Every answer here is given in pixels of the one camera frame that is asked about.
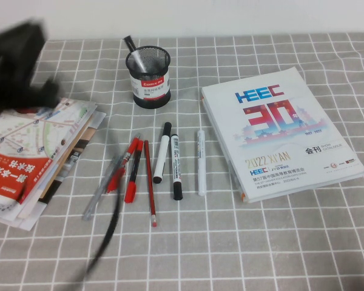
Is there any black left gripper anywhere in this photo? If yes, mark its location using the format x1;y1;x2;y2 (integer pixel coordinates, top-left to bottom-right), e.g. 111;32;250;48
0;19;61;128

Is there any white marker gold print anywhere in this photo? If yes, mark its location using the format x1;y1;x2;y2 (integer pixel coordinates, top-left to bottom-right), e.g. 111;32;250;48
123;35;148;73

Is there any red gel pen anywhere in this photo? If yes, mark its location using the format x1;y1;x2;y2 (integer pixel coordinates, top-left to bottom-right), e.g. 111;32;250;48
106;136;140;195

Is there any black mesh pen holder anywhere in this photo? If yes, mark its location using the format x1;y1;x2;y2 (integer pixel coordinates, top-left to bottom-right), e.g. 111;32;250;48
125;45;172;109

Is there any clear grey gel pen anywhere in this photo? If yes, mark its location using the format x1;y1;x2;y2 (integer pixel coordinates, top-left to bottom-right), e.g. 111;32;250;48
81;156;122;221

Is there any red black marker pen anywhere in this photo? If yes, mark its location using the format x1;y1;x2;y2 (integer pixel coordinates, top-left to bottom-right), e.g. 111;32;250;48
124;139;144;204

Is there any slim white pen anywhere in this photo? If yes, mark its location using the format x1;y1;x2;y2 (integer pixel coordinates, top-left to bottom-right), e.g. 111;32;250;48
197;129;206;196

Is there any red white map book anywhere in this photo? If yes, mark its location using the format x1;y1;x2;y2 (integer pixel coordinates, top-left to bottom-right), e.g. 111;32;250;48
0;97;97;206

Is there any white paper sheet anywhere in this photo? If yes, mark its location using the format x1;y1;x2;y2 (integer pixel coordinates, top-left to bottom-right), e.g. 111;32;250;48
87;110;107;134

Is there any magazine with brown photo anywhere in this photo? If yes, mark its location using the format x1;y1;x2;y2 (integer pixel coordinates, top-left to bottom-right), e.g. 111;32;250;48
38;121;95;204

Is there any white printed brochure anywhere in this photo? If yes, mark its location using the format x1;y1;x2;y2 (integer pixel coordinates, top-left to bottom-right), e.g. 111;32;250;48
0;193;46;232

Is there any plain white marker black cap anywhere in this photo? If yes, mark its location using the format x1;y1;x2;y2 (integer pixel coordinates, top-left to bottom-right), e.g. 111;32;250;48
152;122;172;184

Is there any red pencil with eraser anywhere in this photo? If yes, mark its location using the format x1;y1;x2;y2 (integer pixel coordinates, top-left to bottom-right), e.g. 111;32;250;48
143;139;158;227

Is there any white marker black tip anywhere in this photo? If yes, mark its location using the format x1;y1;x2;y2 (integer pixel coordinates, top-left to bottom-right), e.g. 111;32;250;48
169;133;183;201

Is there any white HEEC show catalogue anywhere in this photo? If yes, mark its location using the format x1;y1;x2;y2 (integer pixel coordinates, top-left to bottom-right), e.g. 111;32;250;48
200;66;364;203

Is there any grey white checkered tablecloth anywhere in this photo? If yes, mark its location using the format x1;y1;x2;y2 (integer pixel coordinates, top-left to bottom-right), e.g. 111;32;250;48
0;32;364;291

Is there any black cable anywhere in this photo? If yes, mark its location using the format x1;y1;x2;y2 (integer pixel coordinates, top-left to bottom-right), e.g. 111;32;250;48
69;154;125;291

